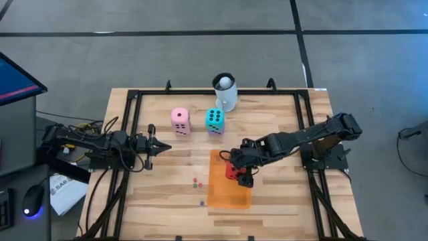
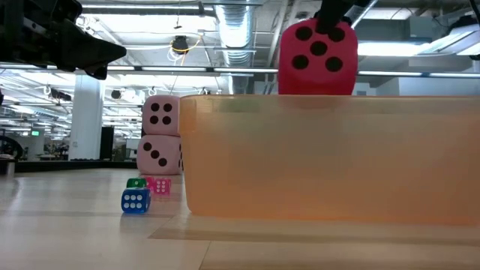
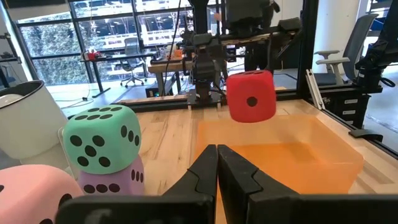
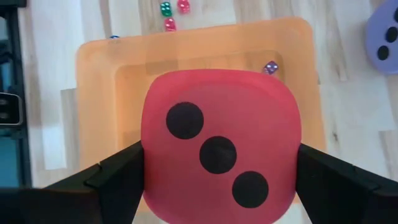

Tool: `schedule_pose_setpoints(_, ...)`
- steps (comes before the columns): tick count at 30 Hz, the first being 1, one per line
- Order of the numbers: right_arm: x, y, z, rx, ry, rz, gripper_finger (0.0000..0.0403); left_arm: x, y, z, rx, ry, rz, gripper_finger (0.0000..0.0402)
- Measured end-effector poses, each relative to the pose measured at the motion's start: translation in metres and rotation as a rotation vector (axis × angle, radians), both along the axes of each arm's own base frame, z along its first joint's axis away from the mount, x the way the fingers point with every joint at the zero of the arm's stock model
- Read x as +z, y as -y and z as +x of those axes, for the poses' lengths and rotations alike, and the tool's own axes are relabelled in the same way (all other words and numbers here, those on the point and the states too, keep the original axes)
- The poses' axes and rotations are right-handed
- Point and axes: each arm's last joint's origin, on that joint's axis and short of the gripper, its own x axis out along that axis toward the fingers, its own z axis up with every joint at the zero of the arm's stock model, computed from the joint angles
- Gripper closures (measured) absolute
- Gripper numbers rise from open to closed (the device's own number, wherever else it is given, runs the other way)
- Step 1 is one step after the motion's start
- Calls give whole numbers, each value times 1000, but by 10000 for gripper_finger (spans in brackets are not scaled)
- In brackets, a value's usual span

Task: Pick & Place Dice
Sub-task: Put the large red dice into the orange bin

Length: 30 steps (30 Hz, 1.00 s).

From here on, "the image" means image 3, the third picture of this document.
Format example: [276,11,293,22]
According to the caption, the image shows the orange plastic tray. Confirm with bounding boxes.
[194,114,364,224]

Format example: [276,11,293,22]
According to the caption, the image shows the purple foam die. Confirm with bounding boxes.
[76,155,146,197]

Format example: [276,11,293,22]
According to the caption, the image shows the green foam die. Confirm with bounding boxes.
[62,104,142,175]

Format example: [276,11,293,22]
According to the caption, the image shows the red foam die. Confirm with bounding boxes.
[226,69,277,124]

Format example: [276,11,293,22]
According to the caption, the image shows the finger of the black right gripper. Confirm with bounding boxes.
[275,17,303,41]
[186,30,228,49]

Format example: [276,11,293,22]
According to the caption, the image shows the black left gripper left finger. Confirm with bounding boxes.
[55,144,218,224]

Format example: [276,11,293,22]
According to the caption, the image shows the black desk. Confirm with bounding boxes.
[80,51,156,99]

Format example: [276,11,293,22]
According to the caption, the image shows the office chair with white armrests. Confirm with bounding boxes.
[313,14,379,86]

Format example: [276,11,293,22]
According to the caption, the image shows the white ball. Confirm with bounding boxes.
[0,93,22,108]

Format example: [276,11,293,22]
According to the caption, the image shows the pink foam die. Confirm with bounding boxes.
[0,164,84,224]

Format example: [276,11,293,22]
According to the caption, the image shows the grey office chair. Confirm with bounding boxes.
[119,37,147,88]

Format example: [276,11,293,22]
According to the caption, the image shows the black table clamp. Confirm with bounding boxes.
[348,129,384,143]

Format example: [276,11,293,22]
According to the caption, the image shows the white cylinder container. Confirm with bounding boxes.
[0,80,78,180]

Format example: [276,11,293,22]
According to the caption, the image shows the silver aluminium profile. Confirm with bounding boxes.
[305,68,326,110]

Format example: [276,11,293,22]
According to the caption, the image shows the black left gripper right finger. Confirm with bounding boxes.
[217,144,398,224]

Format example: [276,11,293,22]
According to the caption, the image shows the black drawer cabinet with labels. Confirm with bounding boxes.
[323,90,383,129]

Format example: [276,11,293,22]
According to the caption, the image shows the wooden workbench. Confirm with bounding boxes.
[147,58,195,96]

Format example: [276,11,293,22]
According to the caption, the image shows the black computer tower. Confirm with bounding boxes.
[145,74,177,98]

